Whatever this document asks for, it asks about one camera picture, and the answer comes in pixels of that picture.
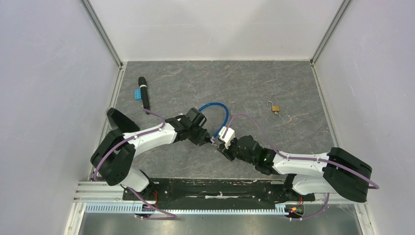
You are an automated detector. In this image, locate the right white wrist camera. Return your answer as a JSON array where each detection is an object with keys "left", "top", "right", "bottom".
[{"left": 218, "top": 126, "right": 235, "bottom": 148}]

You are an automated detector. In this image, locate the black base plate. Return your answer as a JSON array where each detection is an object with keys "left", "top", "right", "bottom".
[{"left": 139, "top": 178, "right": 315, "bottom": 210}]

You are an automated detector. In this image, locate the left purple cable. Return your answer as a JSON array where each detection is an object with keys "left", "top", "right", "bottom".
[{"left": 92, "top": 109, "right": 166, "bottom": 182}]

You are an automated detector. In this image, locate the slotted cable duct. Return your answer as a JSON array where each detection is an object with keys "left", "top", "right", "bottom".
[{"left": 85, "top": 202, "right": 298, "bottom": 215}]

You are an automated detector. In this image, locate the blue cable lock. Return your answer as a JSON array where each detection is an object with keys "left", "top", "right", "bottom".
[{"left": 199, "top": 102, "right": 230, "bottom": 139}]

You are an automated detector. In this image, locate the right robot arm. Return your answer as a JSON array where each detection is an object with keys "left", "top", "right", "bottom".
[{"left": 218, "top": 136, "right": 372, "bottom": 203}]

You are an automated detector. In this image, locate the brass padlock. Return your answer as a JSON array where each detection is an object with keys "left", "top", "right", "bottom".
[{"left": 266, "top": 101, "right": 280, "bottom": 115}]

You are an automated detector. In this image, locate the black microphone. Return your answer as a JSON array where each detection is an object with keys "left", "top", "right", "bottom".
[{"left": 138, "top": 76, "right": 151, "bottom": 110}]

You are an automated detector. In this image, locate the blue toy brick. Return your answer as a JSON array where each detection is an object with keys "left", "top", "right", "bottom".
[{"left": 134, "top": 89, "right": 142, "bottom": 100}]

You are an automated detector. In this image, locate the black wedge cover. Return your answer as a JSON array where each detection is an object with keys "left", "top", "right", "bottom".
[{"left": 106, "top": 107, "right": 140, "bottom": 133}]

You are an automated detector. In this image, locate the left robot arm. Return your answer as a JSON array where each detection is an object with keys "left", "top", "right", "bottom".
[{"left": 91, "top": 108, "right": 210, "bottom": 200}]

